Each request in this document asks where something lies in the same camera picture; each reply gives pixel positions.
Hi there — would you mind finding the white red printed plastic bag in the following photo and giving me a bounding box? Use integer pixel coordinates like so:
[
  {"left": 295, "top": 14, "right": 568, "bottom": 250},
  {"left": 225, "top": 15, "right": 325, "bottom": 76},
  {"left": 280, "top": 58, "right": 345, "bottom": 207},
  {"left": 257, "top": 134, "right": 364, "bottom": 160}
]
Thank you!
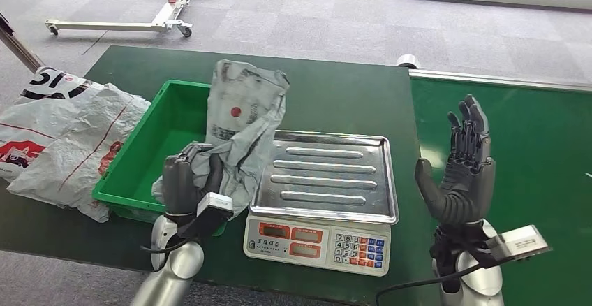
[{"left": 0, "top": 66, "right": 151, "bottom": 224}]

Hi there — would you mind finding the white electronic weighing scale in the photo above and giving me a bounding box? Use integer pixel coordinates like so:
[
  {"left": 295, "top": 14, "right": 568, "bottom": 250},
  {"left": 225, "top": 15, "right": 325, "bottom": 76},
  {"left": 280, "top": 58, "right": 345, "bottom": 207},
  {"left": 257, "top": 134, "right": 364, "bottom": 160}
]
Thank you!
[{"left": 244, "top": 130, "right": 400, "bottom": 278}]

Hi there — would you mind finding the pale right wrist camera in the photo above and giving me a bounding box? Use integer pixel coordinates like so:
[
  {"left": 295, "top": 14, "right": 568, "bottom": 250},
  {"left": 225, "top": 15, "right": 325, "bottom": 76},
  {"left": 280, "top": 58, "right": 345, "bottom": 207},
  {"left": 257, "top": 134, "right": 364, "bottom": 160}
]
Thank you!
[{"left": 485, "top": 224, "right": 552, "bottom": 263}]

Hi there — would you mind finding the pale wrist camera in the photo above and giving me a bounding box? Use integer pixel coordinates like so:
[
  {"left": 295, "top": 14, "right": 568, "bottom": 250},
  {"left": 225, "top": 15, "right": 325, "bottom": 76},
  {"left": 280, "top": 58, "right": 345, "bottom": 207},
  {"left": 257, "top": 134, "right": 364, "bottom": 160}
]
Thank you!
[
  {"left": 485, "top": 224, "right": 552, "bottom": 263},
  {"left": 177, "top": 192, "right": 235, "bottom": 240}
]

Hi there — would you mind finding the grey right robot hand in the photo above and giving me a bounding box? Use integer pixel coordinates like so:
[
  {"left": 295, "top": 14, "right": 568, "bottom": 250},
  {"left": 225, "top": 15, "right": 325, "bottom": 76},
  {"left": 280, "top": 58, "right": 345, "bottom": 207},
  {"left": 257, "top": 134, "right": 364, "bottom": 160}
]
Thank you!
[{"left": 413, "top": 94, "right": 496, "bottom": 226}]

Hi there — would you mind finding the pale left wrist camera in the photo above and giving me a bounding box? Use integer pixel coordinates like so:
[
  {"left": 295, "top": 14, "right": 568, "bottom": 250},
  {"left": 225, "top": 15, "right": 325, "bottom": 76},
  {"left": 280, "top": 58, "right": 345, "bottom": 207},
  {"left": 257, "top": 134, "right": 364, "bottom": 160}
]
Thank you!
[{"left": 177, "top": 192, "right": 235, "bottom": 240}]

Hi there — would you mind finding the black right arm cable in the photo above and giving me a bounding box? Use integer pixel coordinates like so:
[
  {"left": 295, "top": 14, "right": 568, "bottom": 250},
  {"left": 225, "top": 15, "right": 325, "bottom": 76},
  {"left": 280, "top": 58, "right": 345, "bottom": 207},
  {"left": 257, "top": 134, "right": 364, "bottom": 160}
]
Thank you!
[{"left": 375, "top": 253, "right": 519, "bottom": 306}]

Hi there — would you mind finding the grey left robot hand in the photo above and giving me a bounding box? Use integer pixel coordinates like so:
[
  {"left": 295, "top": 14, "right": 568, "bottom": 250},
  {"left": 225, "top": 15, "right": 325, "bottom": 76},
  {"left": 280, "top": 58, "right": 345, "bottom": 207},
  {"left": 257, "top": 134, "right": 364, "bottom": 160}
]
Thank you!
[{"left": 161, "top": 142, "right": 226, "bottom": 217}]

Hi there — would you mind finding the green plastic crate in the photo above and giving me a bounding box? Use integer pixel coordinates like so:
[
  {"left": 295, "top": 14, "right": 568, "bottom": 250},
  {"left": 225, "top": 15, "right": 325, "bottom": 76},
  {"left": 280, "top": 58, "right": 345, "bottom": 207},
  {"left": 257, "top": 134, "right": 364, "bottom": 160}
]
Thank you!
[{"left": 91, "top": 80, "right": 230, "bottom": 238}]

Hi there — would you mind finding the grey plastic mailer package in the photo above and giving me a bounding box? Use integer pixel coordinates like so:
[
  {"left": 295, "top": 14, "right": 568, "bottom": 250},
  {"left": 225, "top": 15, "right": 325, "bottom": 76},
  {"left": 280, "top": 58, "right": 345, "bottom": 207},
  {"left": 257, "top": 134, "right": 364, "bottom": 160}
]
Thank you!
[{"left": 151, "top": 59, "right": 291, "bottom": 219}]

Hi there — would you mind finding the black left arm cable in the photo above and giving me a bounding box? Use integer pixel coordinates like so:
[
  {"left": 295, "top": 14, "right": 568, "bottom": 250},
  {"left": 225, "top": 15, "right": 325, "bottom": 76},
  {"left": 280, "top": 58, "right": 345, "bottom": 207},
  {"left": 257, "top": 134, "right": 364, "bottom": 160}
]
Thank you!
[{"left": 140, "top": 234, "right": 191, "bottom": 255}]

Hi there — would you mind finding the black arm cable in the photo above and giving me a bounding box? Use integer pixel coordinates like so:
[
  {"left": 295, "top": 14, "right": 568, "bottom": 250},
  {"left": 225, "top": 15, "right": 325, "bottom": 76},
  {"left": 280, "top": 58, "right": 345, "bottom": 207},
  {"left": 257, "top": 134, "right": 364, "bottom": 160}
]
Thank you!
[
  {"left": 140, "top": 234, "right": 191, "bottom": 255},
  {"left": 375, "top": 253, "right": 519, "bottom": 306}
]

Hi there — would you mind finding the dark slanted pole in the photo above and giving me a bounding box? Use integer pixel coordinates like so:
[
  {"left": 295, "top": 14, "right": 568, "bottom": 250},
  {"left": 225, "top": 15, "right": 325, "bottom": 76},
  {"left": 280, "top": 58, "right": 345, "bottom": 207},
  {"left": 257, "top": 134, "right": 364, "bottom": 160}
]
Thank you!
[{"left": 0, "top": 11, "right": 46, "bottom": 73}]

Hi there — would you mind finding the silver conveyor side rail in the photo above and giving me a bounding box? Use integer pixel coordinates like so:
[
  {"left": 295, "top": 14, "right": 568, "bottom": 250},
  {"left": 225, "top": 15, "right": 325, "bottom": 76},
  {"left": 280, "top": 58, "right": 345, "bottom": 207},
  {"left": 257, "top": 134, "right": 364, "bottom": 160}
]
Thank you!
[{"left": 409, "top": 68, "right": 592, "bottom": 94}]

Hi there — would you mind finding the white wheeled lift frame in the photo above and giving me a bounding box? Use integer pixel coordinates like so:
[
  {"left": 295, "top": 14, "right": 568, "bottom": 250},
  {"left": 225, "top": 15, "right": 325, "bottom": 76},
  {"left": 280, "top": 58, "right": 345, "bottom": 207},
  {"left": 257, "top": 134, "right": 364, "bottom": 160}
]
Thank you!
[{"left": 45, "top": 0, "right": 219, "bottom": 38}]

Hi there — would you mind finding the silver conveyor end roller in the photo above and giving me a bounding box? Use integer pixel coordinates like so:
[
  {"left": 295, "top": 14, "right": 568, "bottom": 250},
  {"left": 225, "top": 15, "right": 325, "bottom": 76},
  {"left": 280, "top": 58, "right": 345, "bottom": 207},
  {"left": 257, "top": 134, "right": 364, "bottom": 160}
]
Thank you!
[{"left": 397, "top": 54, "right": 422, "bottom": 70}]

